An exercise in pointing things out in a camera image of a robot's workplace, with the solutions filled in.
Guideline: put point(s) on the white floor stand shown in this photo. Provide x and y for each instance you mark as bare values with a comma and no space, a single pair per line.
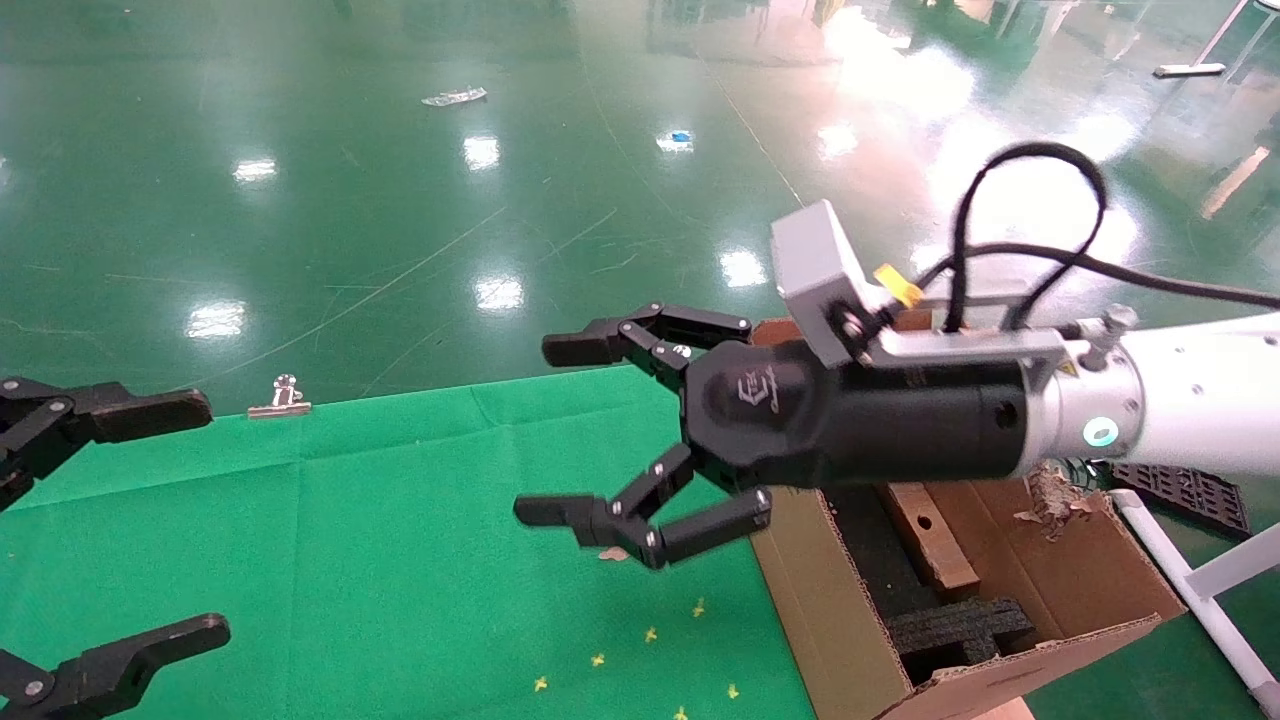
1188,70

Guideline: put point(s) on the silver binder clip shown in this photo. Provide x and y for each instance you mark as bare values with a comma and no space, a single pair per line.
282,400

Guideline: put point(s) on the black foam block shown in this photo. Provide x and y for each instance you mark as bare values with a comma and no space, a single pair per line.
950,630

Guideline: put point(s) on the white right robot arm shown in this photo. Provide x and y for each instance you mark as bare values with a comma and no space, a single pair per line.
1200,400

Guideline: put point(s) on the green table cloth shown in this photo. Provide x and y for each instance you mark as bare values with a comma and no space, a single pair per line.
400,550

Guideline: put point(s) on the white litter scrap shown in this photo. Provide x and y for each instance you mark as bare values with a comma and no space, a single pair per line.
452,97

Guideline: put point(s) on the large open cardboard carton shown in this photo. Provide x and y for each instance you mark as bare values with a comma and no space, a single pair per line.
1090,590

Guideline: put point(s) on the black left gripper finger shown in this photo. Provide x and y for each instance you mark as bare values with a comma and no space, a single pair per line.
140,412
120,665

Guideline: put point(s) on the black plastic grid crate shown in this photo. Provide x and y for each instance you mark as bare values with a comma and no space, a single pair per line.
1195,495

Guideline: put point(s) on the grey metal camera bracket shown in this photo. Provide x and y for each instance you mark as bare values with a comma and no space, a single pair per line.
980,345

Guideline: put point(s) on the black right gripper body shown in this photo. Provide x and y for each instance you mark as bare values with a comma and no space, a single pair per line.
900,430

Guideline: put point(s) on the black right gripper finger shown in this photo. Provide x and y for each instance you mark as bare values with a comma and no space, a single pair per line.
600,520
600,343

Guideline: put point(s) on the white pipe frame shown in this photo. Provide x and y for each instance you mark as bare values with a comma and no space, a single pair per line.
1215,610

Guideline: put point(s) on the small brown cardboard box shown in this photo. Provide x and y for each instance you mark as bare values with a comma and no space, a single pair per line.
935,540

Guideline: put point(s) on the brown cardboard crumb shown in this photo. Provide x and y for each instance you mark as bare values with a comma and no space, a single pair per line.
612,554

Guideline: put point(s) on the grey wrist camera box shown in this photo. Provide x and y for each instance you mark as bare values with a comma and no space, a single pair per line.
820,270

